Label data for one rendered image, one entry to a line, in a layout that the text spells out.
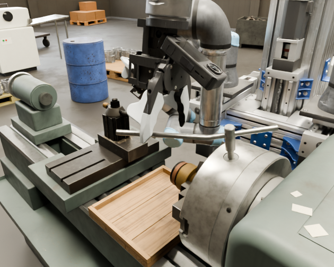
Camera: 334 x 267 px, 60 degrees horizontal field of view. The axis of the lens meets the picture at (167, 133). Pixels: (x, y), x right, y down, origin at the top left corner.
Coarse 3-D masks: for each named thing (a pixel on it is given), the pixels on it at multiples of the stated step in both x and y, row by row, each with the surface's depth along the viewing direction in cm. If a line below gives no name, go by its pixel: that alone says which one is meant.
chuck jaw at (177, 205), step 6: (186, 186) 77; (180, 192) 75; (186, 192) 75; (180, 198) 75; (174, 204) 70; (180, 204) 71; (174, 210) 70; (180, 210) 69; (174, 216) 71; (180, 222) 68; (186, 222) 66; (180, 228) 68; (186, 228) 67; (186, 234) 68
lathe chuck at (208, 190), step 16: (224, 144) 70; (240, 144) 70; (208, 160) 66; (224, 160) 65; (240, 160) 64; (208, 176) 64; (224, 176) 62; (192, 192) 64; (208, 192) 62; (224, 192) 60; (192, 208) 64; (208, 208) 61; (192, 224) 64; (208, 224) 61; (192, 240) 65; (208, 240) 61; (208, 256) 64
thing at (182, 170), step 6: (180, 162) 85; (186, 162) 85; (174, 168) 83; (180, 168) 83; (186, 168) 81; (192, 168) 80; (174, 174) 83; (180, 174) 81; (186, 174) 80; (192, 174) 80; (174, 180) 83; (180, 180) 81; (186, 180) 79; (180, 186) 81
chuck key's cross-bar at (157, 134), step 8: (256, 128) 61; (264, 128) 61; (272, 128) 60; (152, 136) 61; (160, 136) 61; (168, 136) 61; (176, 136) 61; (184, 136) 61; (192, 136) 61; (200, 136) 61; (208, 136) 61; (216, 136) 61; (224, 136) 61
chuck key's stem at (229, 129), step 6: (228, 126) 60; (234, 126) 60; (228, 132) 60; (234, 132) 61; (228, 138) 61; (234, 138) 61; (228, 144) 62; (234, 144) 62; (228, 150) 63; (228, 156) 65
